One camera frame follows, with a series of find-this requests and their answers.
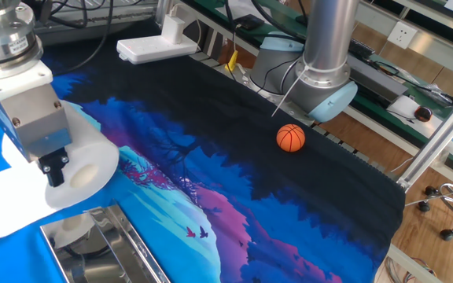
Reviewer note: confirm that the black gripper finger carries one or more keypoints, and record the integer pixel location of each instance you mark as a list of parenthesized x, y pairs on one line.
[(54, 169)]

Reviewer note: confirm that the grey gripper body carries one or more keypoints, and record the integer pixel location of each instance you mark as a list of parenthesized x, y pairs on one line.
[(37, 122)]

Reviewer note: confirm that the white toilet paper roll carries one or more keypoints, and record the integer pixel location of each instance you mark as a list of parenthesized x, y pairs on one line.
[(89, 165)]

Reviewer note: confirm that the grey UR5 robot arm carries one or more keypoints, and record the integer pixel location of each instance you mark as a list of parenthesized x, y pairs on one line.
[(328, 39)]

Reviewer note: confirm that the shiny metal tray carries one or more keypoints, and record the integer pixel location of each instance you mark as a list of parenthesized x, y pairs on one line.
[(93, 251)]

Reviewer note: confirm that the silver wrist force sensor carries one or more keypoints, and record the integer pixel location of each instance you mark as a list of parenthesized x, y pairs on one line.
[(2, 35)]

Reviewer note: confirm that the white power strip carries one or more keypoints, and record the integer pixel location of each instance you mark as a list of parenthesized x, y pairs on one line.
[(152, 49)]

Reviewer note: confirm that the white charger plug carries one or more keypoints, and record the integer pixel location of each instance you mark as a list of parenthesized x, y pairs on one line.
[(173, 27)]

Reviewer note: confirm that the blue mountain landscape cloth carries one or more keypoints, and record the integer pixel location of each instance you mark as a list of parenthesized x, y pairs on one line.
[(250, 196)]

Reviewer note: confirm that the yellow connector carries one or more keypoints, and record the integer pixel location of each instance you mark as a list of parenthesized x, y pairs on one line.
[(232, 61)]

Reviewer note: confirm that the small black device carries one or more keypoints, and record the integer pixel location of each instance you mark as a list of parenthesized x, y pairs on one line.
[(248, 21)]

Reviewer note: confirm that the small orange basketball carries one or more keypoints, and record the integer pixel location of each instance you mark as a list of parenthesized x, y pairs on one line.
[(290, 138)]

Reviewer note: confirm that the black perforated strip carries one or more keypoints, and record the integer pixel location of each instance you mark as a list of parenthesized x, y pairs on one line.
[(363, 49)]

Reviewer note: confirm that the grey metal box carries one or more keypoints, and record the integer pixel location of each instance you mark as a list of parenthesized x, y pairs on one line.
[(380, 78)]

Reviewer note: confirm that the black computer mouse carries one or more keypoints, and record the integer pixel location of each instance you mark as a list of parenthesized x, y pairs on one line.
[(423, 114)]

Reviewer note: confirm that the white wall socket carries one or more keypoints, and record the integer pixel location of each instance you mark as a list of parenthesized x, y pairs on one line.
[(401, 35)]

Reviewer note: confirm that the aluminium frame post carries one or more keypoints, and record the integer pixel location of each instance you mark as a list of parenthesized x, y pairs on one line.
[(439, 137)]

